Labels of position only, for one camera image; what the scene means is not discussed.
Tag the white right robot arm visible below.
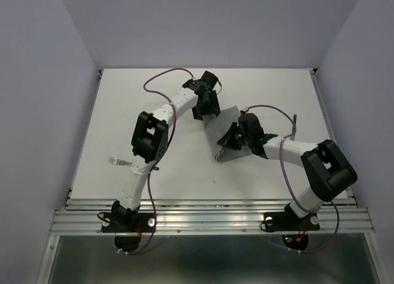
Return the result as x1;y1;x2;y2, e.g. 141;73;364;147
217;113;358;229

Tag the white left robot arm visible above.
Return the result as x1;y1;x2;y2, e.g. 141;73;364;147
111;68;221;231

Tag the black handled knife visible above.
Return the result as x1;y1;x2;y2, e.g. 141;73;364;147
290;114;297;141

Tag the grey cloth napkin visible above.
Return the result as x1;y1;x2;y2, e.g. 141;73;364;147
201;105;252;162

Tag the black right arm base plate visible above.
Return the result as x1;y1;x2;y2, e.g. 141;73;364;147
260;211;320;233

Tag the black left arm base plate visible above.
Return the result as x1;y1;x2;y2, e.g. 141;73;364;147
97;212;156;233

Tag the black handled fork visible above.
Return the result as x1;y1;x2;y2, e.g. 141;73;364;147
108;156;160;171

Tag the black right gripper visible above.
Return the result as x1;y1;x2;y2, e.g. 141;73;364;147
217;121;252;150

